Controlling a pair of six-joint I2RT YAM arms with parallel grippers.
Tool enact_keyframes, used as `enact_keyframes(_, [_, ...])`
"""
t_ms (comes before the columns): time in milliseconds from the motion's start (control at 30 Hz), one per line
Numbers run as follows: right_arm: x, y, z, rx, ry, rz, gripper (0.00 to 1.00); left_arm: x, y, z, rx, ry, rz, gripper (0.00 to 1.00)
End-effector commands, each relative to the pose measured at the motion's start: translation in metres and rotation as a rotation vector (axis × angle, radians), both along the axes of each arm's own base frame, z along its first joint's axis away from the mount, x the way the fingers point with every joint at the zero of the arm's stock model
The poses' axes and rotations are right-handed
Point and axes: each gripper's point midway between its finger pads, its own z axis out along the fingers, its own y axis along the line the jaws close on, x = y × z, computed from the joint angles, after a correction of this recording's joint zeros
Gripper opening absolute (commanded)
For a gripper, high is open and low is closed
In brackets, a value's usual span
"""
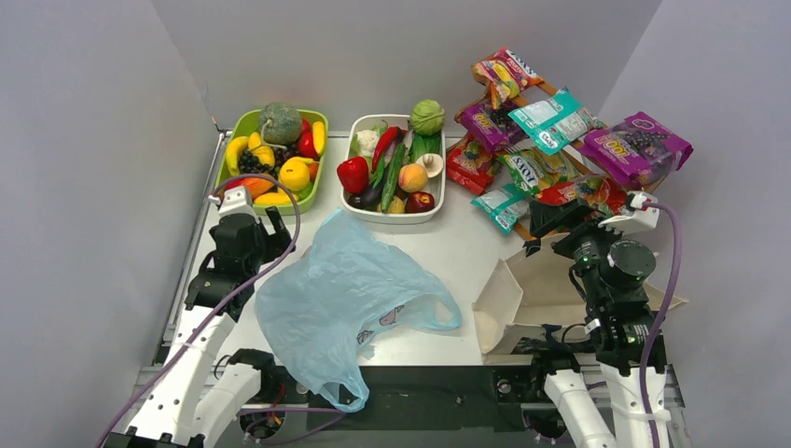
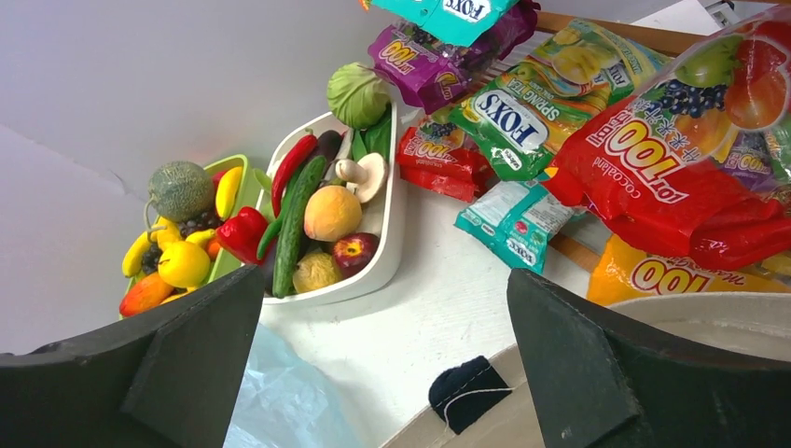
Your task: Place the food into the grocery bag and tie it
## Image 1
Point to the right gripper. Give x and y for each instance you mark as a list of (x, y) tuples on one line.
[(579, 217)]

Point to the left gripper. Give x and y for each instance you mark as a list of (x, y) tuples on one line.
[(277, 242)]

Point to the yellow lemon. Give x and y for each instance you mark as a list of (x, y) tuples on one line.
[(295, 174)]

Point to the light blue plastic bag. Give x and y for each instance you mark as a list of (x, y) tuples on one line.
[(319, 312)]

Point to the green cucumber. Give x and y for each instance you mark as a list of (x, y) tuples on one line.
[(390, 180)]

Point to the orange peach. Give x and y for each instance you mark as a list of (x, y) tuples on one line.
[(412, 178)]

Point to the yellow banana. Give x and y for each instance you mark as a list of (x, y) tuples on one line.
[(234, 150)]

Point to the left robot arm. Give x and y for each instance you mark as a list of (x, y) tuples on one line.
[(175, 408)]

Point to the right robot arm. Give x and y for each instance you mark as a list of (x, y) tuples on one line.
[(608, 272)]

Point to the red snack bag right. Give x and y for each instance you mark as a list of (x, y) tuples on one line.
[(600, 193)]

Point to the red snack bag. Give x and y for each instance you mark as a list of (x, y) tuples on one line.
[(470, 165), (600, 193)]

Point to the teal snack bag lower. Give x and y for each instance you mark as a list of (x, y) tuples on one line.
[(504, 206)]

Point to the teal snack bag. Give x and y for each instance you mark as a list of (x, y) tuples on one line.
[(554, 123), (504, 206)]

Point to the green candy bag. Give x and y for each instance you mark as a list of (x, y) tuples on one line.
[(532, 171)]

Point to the large purple snack bag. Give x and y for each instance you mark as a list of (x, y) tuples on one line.
[(637, 152)]

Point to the teal snack bag upper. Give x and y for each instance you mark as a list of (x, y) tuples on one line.
[(554, 123)]

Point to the red snack bag left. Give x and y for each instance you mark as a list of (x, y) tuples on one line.
[(470, 165)]

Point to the small purple snack bag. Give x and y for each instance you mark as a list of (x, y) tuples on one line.
[(492, 127)]

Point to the top orange candy bag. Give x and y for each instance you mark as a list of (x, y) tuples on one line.
[(505, 75)]

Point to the red orange mango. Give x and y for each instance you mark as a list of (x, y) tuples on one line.
[(254, 185)]

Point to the yellow mango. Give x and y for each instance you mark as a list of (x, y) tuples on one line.
[(276, 198)]

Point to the black grapes bunch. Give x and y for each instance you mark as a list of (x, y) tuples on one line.
[(261, 161)]

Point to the green melon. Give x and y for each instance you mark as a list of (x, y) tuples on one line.
[(280, 123)]

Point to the red bell pepper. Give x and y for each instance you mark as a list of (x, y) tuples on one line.
[(353, 175)]

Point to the purple eggplant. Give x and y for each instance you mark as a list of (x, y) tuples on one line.
[(368, 199)]

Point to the yellow pear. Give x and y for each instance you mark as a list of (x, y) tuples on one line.
[(396, 206)]

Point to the white cauliflower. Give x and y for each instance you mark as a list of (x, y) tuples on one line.
[(366, 142)]

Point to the white mushroom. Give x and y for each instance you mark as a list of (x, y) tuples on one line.
[(432, 163)]

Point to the red apple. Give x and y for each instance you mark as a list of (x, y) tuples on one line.
[(419, 202)]

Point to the red chili pepper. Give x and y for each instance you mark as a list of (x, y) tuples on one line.
[(386, 139)]

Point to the wooden display rack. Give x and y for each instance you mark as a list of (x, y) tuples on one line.
[(528, 143)]

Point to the green cabbage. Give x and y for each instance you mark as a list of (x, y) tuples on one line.
[(427, 117)]

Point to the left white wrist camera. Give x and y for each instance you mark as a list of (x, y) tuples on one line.
[(233, 201)]

